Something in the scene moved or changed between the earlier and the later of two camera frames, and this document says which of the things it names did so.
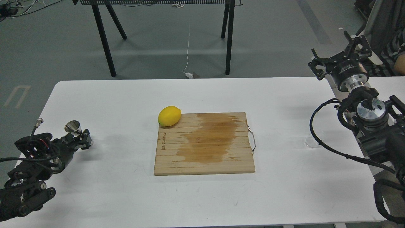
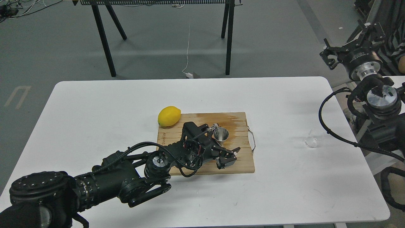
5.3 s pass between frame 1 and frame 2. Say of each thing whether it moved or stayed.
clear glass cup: stayed
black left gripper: moved
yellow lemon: stayed
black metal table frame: stayed
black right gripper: moved
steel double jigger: moved
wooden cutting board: stayed
